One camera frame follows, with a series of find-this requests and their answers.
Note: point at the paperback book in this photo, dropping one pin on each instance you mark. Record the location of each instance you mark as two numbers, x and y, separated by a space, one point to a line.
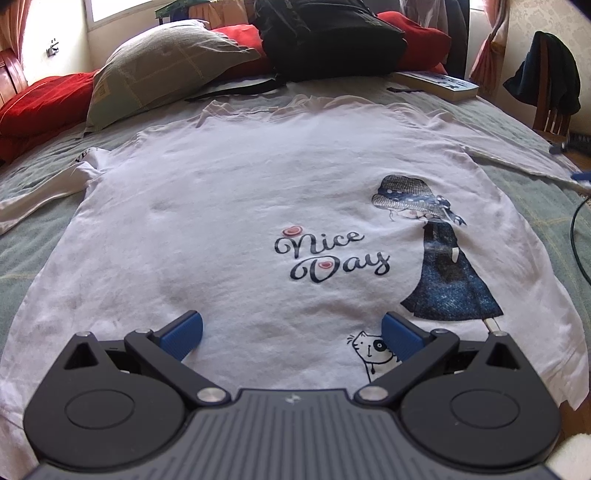
438 85

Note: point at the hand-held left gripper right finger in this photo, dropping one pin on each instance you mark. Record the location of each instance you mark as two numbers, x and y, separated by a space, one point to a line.
399 337

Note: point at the white paper sheet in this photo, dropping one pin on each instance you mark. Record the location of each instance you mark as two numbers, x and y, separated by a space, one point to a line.
240 86

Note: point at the red pillow under backpack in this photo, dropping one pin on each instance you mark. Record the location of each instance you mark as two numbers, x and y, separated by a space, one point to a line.
420 41

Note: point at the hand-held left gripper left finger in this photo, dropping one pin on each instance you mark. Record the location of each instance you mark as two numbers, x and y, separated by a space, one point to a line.
182 334

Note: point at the hanging dark jacket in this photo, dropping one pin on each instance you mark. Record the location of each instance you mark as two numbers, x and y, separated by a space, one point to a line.
457 37

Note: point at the orange curtain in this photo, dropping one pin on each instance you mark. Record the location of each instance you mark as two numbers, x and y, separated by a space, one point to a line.
487 55

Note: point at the grey checked pillow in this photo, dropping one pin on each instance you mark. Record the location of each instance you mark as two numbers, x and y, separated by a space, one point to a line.
161 69

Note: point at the black backpack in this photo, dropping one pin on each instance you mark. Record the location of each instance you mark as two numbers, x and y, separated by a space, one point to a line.
323 41

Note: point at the white printed t-shirt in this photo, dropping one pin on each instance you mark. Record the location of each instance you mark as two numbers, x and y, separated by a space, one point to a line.
231 184

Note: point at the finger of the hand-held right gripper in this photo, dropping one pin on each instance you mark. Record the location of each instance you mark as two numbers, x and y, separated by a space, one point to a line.
557 148
581 176

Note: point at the wooden chair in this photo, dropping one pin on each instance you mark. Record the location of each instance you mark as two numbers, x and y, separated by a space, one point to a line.
551 120

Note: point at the wall outlet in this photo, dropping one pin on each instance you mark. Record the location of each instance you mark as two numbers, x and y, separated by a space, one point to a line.
53 48

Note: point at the green box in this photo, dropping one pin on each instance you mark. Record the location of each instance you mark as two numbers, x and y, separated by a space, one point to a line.
178 7

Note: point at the dark blue garment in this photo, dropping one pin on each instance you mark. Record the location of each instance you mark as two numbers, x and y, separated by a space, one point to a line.
549 74

